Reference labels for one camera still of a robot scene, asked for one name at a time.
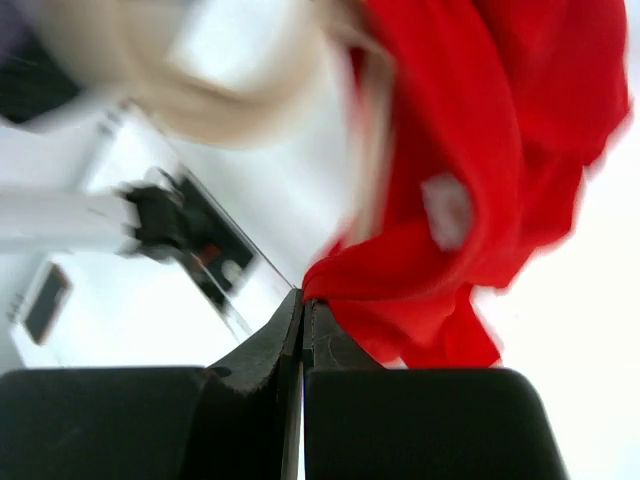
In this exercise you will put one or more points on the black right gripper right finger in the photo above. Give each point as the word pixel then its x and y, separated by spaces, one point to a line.
pixel 363 421

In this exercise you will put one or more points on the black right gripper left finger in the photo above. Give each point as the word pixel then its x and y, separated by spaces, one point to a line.
pixel 236 419

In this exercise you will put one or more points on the red t shirt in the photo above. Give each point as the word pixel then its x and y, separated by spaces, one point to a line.
pixel 479 120

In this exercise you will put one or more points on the beige wooden hanger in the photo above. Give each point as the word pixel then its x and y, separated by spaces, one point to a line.
pixel 228 73

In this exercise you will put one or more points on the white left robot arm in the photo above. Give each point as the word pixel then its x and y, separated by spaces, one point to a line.
pixel 136 219

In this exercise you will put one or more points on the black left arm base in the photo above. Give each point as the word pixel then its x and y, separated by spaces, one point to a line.
pixel 242 284

